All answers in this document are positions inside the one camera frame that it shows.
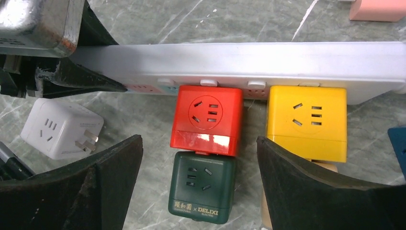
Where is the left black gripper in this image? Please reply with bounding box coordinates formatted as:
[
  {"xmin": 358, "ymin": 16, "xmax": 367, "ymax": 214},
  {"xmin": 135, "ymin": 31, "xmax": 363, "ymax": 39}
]
[{"xmin": 0, "ymin": 54, "xmax": 127, "ymax": 98}]

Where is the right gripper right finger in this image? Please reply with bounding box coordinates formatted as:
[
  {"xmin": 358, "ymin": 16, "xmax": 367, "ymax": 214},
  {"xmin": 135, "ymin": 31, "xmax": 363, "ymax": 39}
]
[{"xmin": 257, "ymin": 136, "xmax": 406, "ymax": 230}]

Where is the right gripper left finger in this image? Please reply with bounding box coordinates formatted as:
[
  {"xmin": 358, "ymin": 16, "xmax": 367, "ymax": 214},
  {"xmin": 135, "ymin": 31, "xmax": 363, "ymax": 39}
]
[{"xmin": 0, "ymin": 135, "xmax": 143, "ymax": 230}]

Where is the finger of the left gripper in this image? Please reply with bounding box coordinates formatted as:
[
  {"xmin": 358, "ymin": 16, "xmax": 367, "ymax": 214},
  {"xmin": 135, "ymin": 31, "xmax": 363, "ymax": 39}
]
[{"xmin": 78, "ymin": 0, "xmax": 119, "ymax": 46}]

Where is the beige orange cube adapter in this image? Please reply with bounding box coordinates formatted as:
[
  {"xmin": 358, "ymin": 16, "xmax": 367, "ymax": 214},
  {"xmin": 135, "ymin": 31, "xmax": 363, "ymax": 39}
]
[{"xmin": 261, "ymin": 160, "xmax": 338, "ymax": 230}]

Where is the white cube socket adapter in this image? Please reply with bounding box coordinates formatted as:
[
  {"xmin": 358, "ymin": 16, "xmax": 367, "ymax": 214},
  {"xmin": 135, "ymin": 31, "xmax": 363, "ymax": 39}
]
[{"xmin": 21, "ymin": 98, "xmax": 104, "ymax": 160}]

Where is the yellow cube socket adapter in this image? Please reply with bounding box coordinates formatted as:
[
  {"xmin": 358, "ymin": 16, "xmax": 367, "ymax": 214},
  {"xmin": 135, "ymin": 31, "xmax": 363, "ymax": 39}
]
[{"xmin": 267, "ymin": 86, "xmax": 347, "ymax": 162}]

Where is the green cube socket adapter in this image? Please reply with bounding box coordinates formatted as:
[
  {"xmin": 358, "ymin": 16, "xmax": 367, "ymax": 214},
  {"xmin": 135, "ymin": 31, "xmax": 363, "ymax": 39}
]
[{"xmin": 168, "ymin": 151, "xmax": 237, "ymax": 224}]

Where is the blue cube socket adapter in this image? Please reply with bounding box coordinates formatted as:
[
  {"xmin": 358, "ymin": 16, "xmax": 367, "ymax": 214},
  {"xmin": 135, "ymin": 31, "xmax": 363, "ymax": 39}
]
[{"xmin": 387, "ymin": 125, "xmax": 406, "ymax": 179}]

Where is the red cube socket adapter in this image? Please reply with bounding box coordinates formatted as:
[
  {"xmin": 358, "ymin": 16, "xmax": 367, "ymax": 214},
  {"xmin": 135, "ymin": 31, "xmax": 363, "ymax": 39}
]
[{"xmin": 170, "ymin": 85, "xmax": 243, "ymax": 157}]

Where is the white power strip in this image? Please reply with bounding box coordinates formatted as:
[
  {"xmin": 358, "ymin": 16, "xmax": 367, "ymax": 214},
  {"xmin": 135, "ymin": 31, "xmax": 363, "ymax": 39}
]
[{"xmin": 70, "ymin": 42, "xmax": 406, "ymax": 104}]

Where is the pink cube socket adapter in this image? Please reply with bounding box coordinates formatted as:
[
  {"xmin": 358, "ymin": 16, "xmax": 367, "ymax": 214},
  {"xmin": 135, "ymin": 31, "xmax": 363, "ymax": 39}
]
[{"xmin": 349, "ymin": 0, "xmax": 406, "ymax": 22}]

